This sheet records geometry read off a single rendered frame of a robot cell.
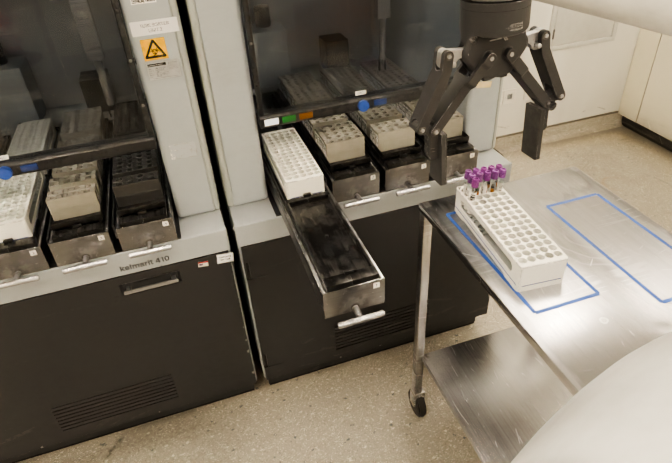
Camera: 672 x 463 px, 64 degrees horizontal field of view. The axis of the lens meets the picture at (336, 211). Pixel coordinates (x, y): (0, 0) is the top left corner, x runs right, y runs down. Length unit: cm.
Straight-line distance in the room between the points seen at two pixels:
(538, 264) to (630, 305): 18
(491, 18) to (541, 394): 121
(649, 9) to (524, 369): 140
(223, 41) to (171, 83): 16
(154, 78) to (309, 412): 116
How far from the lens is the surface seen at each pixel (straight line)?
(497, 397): 161
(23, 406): 181
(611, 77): 360
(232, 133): 139
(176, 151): 140
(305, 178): 133
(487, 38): 64
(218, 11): 129
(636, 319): 111
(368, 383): 195
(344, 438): 183
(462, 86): 64
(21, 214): 147
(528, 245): 112
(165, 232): 141
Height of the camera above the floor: 155
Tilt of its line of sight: 35 degrees down
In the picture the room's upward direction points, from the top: 4 degrees counter-clockwise
